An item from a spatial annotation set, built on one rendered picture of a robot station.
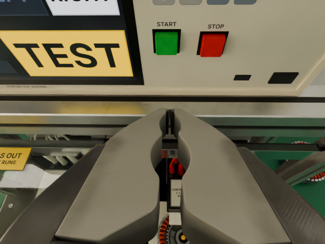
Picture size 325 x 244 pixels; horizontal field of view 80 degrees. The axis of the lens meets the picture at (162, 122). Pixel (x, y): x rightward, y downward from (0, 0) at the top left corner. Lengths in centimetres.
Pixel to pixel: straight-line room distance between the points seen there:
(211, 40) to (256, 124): 11
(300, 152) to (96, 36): 28
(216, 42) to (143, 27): 6
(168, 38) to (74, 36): 8
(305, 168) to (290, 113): 15
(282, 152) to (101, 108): 24
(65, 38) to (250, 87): 18
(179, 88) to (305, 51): 12
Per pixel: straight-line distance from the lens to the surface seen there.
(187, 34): 17
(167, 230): 47
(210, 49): 18
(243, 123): 23
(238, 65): 20
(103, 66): 20
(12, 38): 22
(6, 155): 31
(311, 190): 67
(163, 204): 51
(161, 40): 17
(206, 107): 22
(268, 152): 30
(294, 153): 32
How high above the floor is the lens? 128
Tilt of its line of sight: 58 degrees down
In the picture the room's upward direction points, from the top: 2 degrees counter-clockwise
